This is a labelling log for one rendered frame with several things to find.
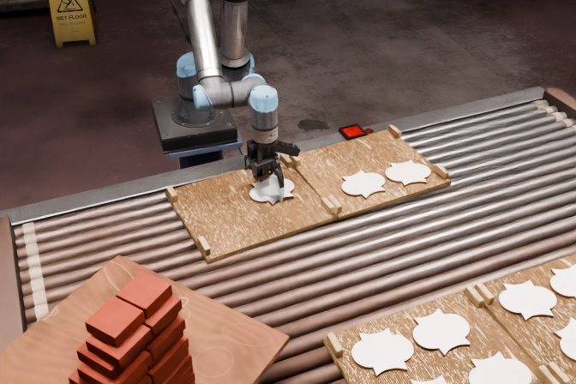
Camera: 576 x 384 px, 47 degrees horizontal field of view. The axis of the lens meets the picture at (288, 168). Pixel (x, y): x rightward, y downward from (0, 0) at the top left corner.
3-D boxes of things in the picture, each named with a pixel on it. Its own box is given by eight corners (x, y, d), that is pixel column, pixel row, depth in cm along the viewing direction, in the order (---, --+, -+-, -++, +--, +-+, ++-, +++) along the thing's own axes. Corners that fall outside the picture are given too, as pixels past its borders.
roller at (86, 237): (19, 256, 187) (15, 243, 184) (557, 119, 250) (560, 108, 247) (21, 267, 183) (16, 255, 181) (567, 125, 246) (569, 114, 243)
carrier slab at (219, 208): (165, 195, 203) (165, 190, 203) (283, 160, 219) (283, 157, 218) (207, 264, 178) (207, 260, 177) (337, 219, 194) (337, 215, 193)
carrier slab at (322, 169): (286, 160, 219) (286, 157, 218) (389, 132, 234) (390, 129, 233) (338, 220, 193) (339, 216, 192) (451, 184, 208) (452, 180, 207)
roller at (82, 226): (18, 246, 191) (14, 233, 188) (548, 113, 254) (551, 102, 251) (19, 256, 187) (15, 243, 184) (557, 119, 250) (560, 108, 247)
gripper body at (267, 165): (244, 171, 197) (243, 136, 190) (268, 162, 201) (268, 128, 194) (257, 183, 192) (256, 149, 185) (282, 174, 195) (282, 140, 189)
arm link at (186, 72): (176, 84, 238) (173, 50, 230) (213, 80, 241) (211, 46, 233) (180, 100, 229) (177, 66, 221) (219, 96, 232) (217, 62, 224)
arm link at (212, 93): (171, -52, 192) (197, 105, 182) (208, -55, 194) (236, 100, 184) (171, -32, 203) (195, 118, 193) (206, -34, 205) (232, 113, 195)
